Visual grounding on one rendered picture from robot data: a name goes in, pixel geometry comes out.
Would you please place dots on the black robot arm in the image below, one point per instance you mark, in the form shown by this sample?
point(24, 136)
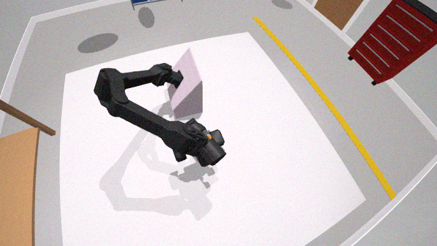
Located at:
point(110, 89)

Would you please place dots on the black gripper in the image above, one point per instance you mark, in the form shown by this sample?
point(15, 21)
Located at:
point(216, 135)

